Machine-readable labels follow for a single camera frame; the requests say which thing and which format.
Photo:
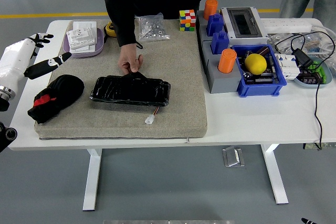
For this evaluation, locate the circuit board parts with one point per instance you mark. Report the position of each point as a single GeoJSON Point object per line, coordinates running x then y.
{"type": "Point", "coordinates": [267, 77]}

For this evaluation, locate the white power strip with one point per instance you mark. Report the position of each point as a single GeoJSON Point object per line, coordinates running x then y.
{"type": "Point", "coordinates": [286, 24]}

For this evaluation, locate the person's right hand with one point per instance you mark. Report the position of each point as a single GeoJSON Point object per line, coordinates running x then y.
{"type": "Point", "coordinates": [128, 58]}

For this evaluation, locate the black panel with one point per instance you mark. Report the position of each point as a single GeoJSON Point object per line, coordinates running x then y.
{"type": "Point", "coordinates": [131, 91]}

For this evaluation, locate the white table leg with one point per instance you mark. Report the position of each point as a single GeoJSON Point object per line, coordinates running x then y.
{"type": "Point", "coordinates": [92, 182]}
{"type": "Point", "coordinates": [275, 176]}

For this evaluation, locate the silver floor plate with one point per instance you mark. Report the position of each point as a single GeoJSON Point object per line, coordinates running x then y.
{"type": "Point", "coordinates": [233, 157]}

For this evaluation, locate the grey block holder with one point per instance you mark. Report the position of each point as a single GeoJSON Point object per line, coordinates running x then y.
{"type": "Point", "coordinates": [223, 82]}

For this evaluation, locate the black components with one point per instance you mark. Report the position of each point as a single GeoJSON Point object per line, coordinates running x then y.
{"type": "Point", "coordinates": [309, 78]}

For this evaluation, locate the light blue dish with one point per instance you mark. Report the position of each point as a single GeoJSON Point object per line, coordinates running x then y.
{"type": "Point", "coordinates": [328, 74]}

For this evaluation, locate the black-white right robot hand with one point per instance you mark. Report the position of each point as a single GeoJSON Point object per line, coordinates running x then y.
{"type": "Point", "coordinates": [308, 221]}

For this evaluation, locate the multicolour puzzle cube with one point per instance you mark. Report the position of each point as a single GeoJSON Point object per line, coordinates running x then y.
{"type": "Point", "coordinates": [187, 20]}

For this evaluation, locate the black rag with red tag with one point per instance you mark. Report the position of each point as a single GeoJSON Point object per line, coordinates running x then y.
{"type": "Point", "coordinates": [63, 87]}

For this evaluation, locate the white circuit breaker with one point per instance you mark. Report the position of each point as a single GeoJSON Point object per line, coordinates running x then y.
{"type": "Point", "coordinates": [287, 68]}

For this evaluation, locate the white socket module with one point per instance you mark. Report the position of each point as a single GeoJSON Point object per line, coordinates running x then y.
{"type": "Point", "coordinates": [81, 37]}

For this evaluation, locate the white switch plate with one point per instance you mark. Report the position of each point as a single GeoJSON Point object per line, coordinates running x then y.
{"type": "Point", "coordinates": [85, 24]}

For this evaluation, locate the person's right forearm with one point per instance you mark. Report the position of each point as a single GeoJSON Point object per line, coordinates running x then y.
{"type": "Point", "coordinates": [126, 30]}

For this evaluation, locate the purple tray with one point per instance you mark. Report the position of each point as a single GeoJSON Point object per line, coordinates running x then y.
{"type": "Point", "coordinates": [99, 45]}

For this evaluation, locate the grey-brown mat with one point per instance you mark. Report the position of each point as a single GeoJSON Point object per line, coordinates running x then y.
{"type": "Point", "coordinates": [178, 90]}

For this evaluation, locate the clear bag of screws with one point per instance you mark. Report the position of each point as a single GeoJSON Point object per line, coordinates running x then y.
{"type": "Point", "coordinates": [152, 28]}

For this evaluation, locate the blue block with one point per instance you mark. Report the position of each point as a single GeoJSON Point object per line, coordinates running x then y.
{"type": "Point", "coordinates": [214, 26]}
{"type": "Point", "coordinates": [220, 43]}

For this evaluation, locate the orange cylinder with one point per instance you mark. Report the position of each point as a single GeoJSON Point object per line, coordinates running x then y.
{"type": "Point", "coordinates": [210, 9]}
{"type": "Point", "coordinates": [227, 61]}

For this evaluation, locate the blue plastic bin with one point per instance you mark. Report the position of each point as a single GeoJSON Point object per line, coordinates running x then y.
{"type": "Point", "coordinates": [260, 89]}

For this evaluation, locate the yellow tape measure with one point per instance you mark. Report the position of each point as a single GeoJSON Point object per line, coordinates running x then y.
{"type": "Point", "coordinates": [110, 30]}

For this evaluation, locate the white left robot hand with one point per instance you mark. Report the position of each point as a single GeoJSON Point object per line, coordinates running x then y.
{"type": "Point", "coordinates": [13, 56]}

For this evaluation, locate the grey electrical enclosure box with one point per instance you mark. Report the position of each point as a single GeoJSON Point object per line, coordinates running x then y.
{"type": "Point", "coordinates": [258, 26]}

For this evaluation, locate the yellow ball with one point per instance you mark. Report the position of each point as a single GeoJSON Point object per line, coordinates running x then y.
{"type": "Point", "coordinates": [256, 64]}

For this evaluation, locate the clear bag of parts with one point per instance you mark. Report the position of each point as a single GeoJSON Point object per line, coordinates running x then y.
{"type": "Point", "coordinates": [284, 41]}

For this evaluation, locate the green plastic part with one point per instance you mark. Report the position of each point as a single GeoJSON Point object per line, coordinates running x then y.
{"type": "Point", "coordinates": [319, 68]}

